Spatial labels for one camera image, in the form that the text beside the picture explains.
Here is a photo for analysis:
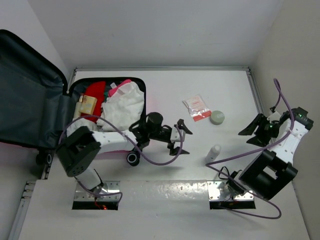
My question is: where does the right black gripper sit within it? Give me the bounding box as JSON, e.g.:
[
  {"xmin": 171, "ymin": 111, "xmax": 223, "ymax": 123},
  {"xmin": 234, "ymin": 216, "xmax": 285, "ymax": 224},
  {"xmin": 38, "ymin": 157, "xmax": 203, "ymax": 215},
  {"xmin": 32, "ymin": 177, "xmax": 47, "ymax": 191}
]
[{"xmin": 238, "ymin": 114, "xmax": 280, "ymax": 148}]

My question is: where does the clear zip bag red label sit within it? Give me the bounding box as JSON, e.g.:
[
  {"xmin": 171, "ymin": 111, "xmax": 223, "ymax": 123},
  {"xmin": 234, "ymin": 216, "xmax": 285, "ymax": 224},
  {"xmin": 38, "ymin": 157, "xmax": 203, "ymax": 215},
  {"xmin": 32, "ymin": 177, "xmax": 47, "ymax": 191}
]
[{"xmin": 182, "ymin": 94, "xmax": 212, "ymax": 122}]

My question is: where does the white pink spray bottle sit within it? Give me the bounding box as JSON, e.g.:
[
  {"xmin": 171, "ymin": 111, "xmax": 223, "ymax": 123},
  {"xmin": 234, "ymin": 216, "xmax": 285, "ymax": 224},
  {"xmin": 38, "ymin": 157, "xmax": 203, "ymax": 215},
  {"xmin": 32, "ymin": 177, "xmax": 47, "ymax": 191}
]
[{"xmin": 205, "ymin": 144, "xmax": 222, "ymax": 163}]

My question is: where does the white cloth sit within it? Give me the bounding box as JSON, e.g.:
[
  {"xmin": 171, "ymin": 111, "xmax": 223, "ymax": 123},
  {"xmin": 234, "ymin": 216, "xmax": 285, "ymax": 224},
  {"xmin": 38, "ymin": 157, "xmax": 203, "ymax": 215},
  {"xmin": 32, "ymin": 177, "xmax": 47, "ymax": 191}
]
[{"xmin": 96, "ymin": 81, "xmax": 145, "ymax": 132}]

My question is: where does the pink towel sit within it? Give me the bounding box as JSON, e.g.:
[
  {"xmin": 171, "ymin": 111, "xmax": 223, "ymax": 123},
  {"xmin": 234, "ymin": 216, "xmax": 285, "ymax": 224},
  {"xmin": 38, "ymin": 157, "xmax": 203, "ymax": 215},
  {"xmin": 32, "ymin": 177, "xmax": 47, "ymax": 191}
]
[{"xmin": 107, "ymin": 79, "xmax": 131, "ymax": 98}]

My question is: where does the red cloth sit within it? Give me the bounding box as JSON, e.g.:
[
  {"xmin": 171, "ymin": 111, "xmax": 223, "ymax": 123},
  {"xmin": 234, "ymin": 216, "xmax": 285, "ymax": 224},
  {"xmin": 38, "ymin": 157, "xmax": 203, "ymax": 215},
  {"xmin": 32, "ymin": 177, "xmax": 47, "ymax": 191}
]
[{"xmin": 82, "ymin": 81, "xmax": 106, "ymax": 117}]

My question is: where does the small yellow cardboard box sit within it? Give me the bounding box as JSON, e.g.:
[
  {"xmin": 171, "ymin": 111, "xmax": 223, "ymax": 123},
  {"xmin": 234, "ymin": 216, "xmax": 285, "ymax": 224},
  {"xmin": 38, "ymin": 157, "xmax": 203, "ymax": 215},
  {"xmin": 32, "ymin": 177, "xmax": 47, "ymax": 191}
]
[{"xmin": 79, "ymin": 95, "xmax": 97, "ymax": 115}]

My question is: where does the pink suitcase with dark lining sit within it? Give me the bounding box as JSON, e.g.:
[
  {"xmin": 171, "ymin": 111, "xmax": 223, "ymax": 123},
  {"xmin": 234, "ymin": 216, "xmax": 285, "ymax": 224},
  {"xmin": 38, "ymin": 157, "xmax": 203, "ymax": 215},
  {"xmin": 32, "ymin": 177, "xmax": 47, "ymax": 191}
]
[{"xmin": 0, "ymin": 29, "xmax": 147, "ymax": 166}]

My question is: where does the white drawstring pouch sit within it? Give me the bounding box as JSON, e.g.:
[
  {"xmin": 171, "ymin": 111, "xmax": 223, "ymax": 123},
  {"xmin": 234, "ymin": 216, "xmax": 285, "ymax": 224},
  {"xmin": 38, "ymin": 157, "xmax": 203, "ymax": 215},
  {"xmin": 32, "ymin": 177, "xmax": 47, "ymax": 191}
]
[{"xmin": 66, "ymin": 118, "xmax": 99, "ymax": 137}]

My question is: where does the amber liquid bottle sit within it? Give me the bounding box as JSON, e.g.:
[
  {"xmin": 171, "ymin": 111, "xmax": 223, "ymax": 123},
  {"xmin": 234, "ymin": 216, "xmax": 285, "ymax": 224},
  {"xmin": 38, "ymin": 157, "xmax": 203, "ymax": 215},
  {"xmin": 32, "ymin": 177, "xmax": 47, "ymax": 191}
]
[{"xmin": 73, "ymin": 93, "xmax": 84, "ymax": 119}]

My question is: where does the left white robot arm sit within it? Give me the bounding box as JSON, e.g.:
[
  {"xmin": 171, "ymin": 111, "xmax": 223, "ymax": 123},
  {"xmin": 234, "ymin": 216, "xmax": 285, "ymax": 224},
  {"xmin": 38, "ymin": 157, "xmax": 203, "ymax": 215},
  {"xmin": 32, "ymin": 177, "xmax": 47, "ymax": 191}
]
[{"xmin": 56, "ymin": 112, "xmax": 192, "ymax": 198}]

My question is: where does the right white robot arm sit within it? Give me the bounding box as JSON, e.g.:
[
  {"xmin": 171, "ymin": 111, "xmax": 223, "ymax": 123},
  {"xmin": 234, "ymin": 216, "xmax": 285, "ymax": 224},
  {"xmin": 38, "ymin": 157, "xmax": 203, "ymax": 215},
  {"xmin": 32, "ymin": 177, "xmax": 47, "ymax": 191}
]
[{"xmin": 226, "ymin": 107, "xmax": 314, "ymax": 200}]

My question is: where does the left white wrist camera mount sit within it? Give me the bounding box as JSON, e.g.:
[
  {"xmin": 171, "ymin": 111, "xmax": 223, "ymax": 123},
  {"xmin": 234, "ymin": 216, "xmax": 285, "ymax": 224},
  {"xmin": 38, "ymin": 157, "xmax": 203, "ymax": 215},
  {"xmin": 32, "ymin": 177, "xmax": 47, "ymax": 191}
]
[{"xmin": 170, "ymin": 127, "xmax": 186, "ymax": 142}]

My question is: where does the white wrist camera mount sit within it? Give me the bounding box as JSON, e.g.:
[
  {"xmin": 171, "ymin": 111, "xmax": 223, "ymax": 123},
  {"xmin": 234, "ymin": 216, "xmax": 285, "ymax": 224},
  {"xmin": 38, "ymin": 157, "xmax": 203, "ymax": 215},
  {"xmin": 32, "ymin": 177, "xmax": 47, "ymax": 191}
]
[
  {"xmin": 267, "ymin": 111, "xmax": 281, "ymax": 123},
  {"xmin": 170, "ymin": 127, "xmax": 186, "ymax": 142}
]

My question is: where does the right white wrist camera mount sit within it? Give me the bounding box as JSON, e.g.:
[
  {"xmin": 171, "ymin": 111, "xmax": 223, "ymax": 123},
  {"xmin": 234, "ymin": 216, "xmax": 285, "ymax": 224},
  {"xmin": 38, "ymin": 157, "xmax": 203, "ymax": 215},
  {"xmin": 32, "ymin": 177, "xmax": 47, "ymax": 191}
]
[{"xmin": 267, "ymin": 111, "xmax": 281, "ymax": 123}]

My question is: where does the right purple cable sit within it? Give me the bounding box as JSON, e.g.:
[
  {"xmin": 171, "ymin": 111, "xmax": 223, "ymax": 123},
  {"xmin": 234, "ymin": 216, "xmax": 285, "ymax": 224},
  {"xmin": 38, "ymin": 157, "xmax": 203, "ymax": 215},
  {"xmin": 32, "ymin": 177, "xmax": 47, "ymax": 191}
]
[{"xmin": 205, "ymin": 78, "xmax": 295, "ymax": 220}]

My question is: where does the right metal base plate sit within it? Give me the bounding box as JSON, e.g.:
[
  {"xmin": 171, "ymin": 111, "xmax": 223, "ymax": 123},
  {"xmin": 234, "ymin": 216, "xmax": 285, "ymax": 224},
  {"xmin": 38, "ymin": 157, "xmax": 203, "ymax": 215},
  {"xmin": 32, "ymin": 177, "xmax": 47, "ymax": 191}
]
[{"xmin": 207, "ymin": 180, "xmax": 254, "ymax": 202}]

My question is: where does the metal base plate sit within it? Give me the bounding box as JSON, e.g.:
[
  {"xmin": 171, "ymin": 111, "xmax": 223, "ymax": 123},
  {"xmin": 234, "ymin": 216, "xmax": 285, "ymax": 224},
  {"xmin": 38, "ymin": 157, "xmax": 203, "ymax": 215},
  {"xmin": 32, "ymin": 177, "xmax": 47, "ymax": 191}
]
[
  {"xmin": 207, "ymin": 180, "xmax": 254, "ymax": 202},
  {"xmin": 73, "ymin": 181, "xmax": 121, "ymax": 202}
]

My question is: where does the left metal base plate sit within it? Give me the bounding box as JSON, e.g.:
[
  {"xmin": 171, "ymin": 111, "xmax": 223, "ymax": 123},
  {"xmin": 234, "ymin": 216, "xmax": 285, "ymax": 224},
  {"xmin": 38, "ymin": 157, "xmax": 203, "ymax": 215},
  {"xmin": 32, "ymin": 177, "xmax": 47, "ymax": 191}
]
[{"xmin": 73, "ymin": 181, "xmax": 121, "ymax": 202}]

